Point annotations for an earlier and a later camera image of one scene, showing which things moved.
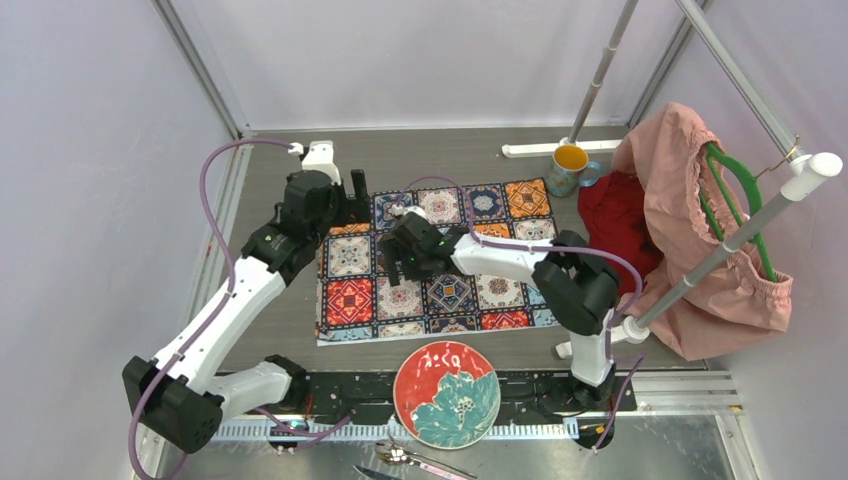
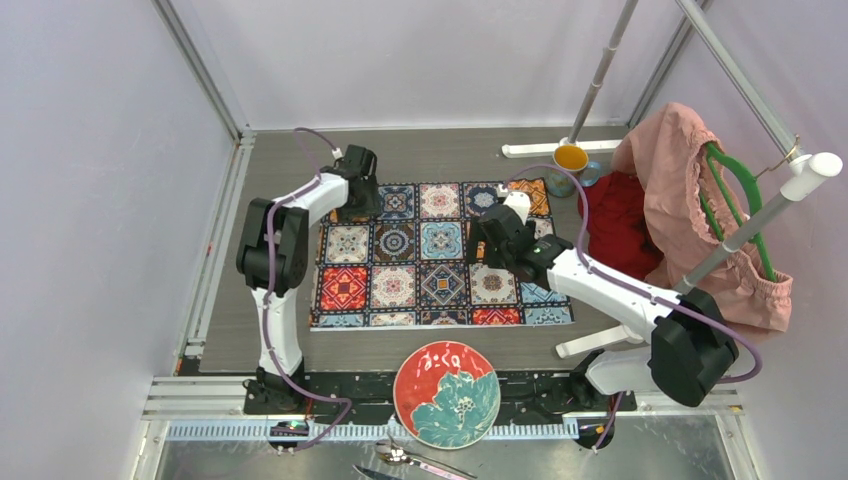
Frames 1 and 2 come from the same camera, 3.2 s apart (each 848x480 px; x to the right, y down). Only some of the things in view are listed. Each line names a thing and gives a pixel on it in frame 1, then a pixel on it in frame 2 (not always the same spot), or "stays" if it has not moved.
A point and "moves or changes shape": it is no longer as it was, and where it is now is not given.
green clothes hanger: [713, 150] stays
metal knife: [374, 475] stays
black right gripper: [391, 252] → [478, 234]
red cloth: [614, 213] stays
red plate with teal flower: [447, 395] stays
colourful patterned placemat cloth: [357, 304] moves or changes shape
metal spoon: [395, 453] stays
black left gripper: [361, 209] → [370, 207]
